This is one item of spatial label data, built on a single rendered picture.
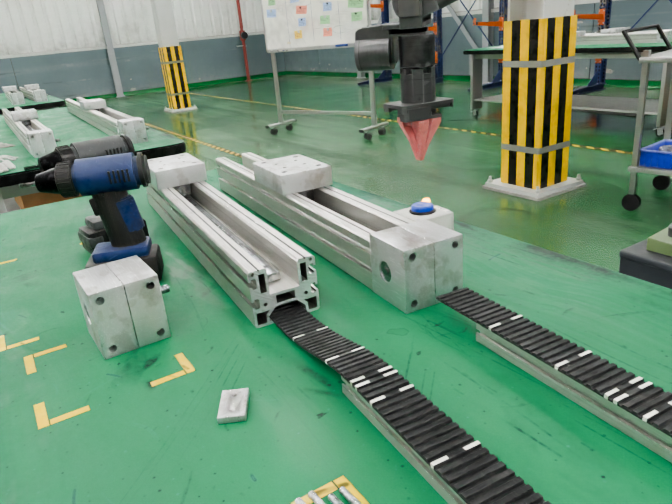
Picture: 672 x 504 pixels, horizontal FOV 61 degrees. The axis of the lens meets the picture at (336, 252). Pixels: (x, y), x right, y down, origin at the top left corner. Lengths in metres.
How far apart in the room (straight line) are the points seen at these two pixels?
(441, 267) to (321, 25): 5.90
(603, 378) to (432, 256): 0.28
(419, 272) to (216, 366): 0.30
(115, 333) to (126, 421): 0.16
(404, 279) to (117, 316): 0.38
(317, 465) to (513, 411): 0.21
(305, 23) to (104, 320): 6.12
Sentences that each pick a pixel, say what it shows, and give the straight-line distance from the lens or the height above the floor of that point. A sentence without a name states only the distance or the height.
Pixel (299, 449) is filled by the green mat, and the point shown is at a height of 0.78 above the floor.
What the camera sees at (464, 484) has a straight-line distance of 0.50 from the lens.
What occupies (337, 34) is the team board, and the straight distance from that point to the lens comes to 6.49.
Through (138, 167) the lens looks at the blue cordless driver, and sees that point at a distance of 0.97.
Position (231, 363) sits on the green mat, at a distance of 0.74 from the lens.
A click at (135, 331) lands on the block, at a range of 0.81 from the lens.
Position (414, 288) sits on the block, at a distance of 0.79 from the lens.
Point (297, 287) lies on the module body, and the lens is 0.81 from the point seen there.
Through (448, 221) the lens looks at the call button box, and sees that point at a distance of 1.02.
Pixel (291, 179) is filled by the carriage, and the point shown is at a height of 0.89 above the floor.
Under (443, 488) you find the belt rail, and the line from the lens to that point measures 0.53.
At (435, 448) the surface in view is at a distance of 0.53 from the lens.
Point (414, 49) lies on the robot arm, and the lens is 0.96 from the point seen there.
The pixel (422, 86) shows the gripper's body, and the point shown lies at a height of 1.06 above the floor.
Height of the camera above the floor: 1.16
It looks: 21 degrees down
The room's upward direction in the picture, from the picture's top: 5 degrees counter-clockwise
